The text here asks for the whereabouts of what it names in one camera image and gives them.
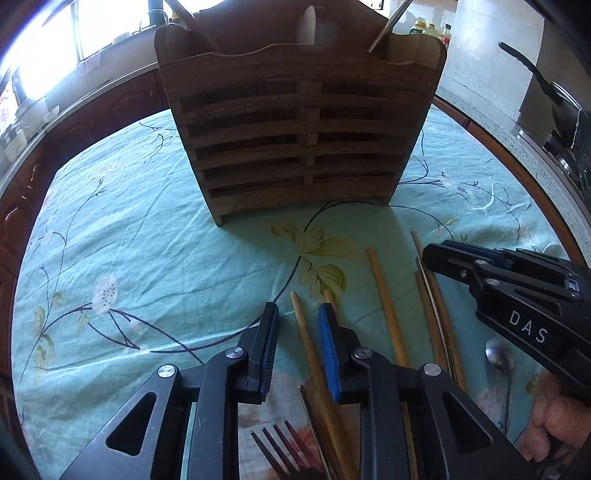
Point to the black wok with lid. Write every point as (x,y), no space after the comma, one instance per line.
(565,113)

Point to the wooden chopstick in holder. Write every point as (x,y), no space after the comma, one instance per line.
(183,14)

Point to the wooden chopstick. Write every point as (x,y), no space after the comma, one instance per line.
(330,411)
(183,14)
(434,333)

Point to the metal spoon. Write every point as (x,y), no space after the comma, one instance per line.
(501,357)

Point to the right hand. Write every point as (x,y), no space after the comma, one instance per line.
(553,414)

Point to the metal fork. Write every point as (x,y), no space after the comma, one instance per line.
(287,453)

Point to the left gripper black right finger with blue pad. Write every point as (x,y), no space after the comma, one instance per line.
(415,423)

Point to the wooden utensil holder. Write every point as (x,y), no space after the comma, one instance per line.
(280,102)

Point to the metal chopstick in holder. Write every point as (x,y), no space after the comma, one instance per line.
(388,27)

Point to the condiment bottles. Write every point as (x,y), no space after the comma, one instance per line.
(422,27)

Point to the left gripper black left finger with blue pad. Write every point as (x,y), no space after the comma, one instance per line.
(185,422)

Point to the metal chopstick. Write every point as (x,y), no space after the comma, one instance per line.
(388,27)
(326,460)

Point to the teal floral tablecloth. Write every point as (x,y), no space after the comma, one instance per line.
(125,271)

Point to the wooden chopstick carved end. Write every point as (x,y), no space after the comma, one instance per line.
(399,348)
(455,366)

